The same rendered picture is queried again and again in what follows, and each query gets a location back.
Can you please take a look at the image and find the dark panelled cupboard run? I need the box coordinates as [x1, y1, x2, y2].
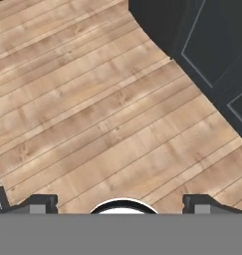
[127, 0, 242, 145]

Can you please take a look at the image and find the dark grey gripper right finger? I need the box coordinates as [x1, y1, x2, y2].
[181, 193, 242, 215]

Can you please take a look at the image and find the round black and white object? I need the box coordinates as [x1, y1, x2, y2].
[90, 197, 159, 215]

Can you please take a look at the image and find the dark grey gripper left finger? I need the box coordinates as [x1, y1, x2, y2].
[8, 193, 59, 215]

